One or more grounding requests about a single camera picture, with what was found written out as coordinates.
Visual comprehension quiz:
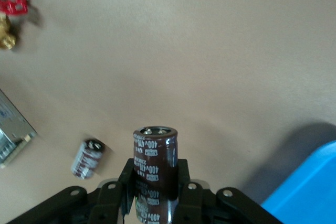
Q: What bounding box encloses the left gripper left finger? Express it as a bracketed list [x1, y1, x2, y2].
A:
[5, 158, 137, 224]

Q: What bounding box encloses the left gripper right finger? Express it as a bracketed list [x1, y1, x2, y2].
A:
[172, 158, 286, 224]

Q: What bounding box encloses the small black terminal block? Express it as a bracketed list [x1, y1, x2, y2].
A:
[71, 139, 105, 180]

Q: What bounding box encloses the dark brown relay block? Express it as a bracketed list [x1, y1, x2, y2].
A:
[132, 126, 180, 224]

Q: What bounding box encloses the blue plastic tray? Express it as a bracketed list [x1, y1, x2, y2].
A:
[260, 141, 336, 224]

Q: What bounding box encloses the metal mesh power supply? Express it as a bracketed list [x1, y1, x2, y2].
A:
[0, 89, 38, 169]

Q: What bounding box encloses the brown table cover sheet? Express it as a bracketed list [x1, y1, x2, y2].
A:
[0, 0, 336, 224]

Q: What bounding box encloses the brass valve red handwheel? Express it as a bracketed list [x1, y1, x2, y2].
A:
[0, 0, 29, 51]

